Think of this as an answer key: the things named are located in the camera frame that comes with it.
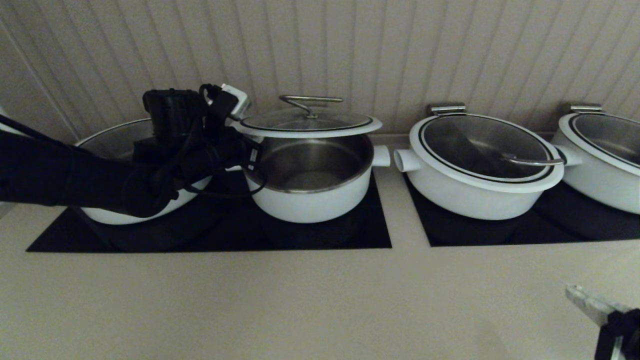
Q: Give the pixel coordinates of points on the deep white pot steel interior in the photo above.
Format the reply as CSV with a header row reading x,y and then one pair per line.
x,y
310,205

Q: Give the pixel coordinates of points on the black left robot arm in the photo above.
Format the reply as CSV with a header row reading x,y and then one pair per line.
x,y
75,175

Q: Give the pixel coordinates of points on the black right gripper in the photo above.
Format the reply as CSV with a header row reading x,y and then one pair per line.
x,y
631,330

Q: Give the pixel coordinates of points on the black glass induction cooktop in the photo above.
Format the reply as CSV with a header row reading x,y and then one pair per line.
x,y
575,230
300,235

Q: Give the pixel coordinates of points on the shallow white pot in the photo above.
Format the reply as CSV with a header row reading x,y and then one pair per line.
x,y
600,190
110,219
470,205

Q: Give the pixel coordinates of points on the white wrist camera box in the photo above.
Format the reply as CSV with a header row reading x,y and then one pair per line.
x,y
237,102

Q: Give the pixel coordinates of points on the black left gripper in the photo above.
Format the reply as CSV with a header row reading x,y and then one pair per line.
x,y
220,150

